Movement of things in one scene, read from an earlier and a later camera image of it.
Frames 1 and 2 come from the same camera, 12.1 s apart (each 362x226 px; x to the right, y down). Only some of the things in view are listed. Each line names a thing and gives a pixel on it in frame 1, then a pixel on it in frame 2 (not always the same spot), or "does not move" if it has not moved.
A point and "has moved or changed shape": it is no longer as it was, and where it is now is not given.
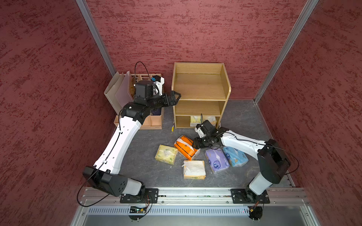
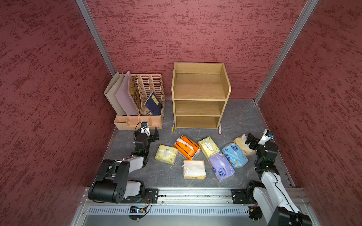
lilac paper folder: x=123 y=95 does not move
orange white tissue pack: x=184 y=146 does not move
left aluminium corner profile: x=83 y=5 does not move
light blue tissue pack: x=236 y=157 does not move
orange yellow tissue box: x=194 y=169 does not move
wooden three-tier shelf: x=204 y=89 does not move
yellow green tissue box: x=166 y=154 does not move
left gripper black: x=173 y=102 -> x=152 y=136
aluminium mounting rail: x=202 y=197 does not move
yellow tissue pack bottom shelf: x=195 y=120 -> x=208 y=147
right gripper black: x=197 y=140 -> x=253 y=141
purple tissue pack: x=217 y=159 has moved or changed shape
